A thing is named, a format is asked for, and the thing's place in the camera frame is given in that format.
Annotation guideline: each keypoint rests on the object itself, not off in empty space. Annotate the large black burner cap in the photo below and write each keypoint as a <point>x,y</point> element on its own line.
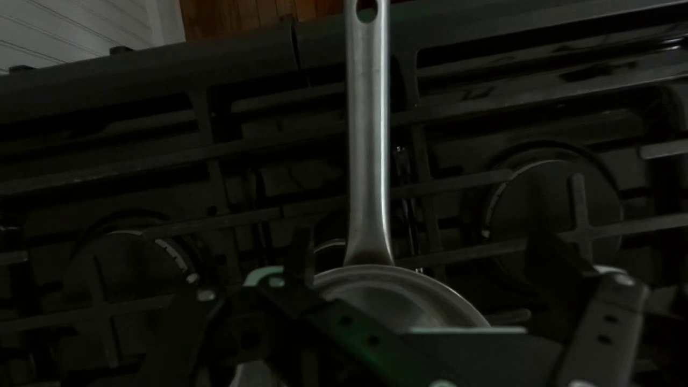
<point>129,276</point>

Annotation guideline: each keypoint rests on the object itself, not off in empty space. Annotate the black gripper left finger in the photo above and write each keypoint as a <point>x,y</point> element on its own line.
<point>344,325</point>

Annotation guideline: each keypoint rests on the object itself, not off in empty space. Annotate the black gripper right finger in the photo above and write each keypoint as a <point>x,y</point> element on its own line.
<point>605,330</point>

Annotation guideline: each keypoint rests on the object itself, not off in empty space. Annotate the medium black burner cap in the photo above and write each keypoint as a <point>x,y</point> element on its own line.
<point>545,215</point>

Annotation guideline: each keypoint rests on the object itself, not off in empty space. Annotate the small silver saucepan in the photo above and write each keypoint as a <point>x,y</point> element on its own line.
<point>365,142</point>

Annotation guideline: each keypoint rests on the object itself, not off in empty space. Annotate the small black burner cap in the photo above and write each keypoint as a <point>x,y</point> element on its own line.
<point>330,249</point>

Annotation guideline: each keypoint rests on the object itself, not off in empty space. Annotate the black cast iron grate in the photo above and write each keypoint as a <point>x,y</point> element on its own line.
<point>107,171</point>
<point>286,99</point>
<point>458,181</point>

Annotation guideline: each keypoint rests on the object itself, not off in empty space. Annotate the stainless steel gas stove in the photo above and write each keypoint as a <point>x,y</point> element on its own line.
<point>143,77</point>

